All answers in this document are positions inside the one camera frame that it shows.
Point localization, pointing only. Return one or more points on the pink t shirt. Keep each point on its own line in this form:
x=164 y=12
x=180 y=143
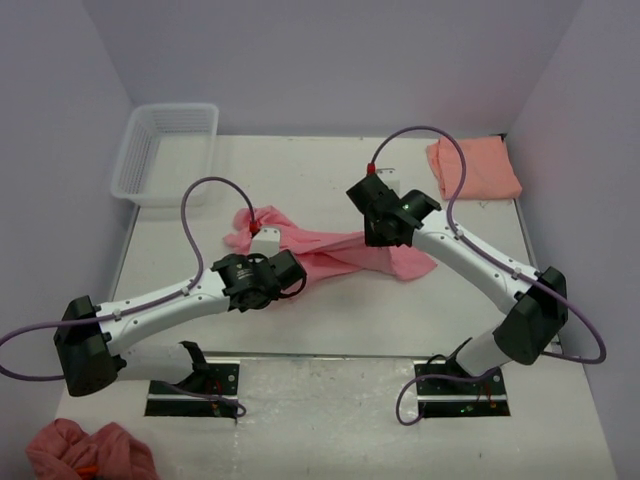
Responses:
x=327 y=254

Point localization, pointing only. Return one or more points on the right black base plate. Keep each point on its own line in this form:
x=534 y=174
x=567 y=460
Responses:
x=439 y=398

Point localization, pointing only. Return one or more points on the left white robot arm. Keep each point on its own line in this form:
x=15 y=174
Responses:
x=98 y=345

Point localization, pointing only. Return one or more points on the white plastic basket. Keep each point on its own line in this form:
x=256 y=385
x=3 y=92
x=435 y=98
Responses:
x=165 y=148

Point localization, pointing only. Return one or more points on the crumpled salmon shirt pile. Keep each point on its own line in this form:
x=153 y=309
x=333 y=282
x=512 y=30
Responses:
x=63 y=450

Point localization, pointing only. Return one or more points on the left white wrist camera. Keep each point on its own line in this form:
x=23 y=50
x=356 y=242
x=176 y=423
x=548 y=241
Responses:
x=266 y=242

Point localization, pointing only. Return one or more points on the folded salmon t shirt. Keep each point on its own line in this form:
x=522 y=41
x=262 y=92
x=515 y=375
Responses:
x=489 y=173

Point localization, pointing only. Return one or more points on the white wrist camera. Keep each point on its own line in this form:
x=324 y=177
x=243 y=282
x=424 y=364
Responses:
x=266 y=242
x=390 y=178

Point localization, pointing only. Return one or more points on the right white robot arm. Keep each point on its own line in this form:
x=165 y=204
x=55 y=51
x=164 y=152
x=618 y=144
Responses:
x=532 y=316

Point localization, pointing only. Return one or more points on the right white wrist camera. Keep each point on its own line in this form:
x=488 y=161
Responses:
x=390 y=178

